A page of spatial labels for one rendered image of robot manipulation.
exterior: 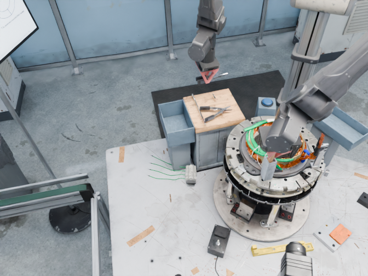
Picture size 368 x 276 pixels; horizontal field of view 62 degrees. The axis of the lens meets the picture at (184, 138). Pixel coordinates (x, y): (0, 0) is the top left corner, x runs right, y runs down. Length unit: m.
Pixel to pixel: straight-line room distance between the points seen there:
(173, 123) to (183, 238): 0.46
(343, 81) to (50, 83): 3.02
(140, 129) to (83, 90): 0.81
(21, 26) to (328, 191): 1.44
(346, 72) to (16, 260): 2.10
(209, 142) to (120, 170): 0.43
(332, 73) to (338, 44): 2.81
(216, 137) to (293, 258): 0.76
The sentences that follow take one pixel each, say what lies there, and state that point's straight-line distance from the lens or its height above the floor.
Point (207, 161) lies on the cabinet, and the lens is 1.35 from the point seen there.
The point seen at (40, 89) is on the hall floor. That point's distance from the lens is 3.38.
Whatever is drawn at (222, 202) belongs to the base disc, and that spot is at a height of 0.80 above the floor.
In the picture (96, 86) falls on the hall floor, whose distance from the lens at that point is 3.20.
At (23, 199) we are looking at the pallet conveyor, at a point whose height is 0.76.
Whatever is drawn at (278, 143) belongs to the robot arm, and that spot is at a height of 1.38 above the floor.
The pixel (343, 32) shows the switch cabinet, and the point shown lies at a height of 0.33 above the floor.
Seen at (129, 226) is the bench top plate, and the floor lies 0.78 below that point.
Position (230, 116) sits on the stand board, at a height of 1.06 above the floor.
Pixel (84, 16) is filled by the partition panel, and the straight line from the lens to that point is 3.15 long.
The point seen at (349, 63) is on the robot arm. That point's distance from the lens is 0.69.
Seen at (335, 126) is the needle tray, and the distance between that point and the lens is 1.33.
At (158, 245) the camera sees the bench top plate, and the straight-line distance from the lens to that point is 1.22.
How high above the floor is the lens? 1.91
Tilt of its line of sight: 49 degrees down
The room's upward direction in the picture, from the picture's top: 3 degrees counter-clockwise
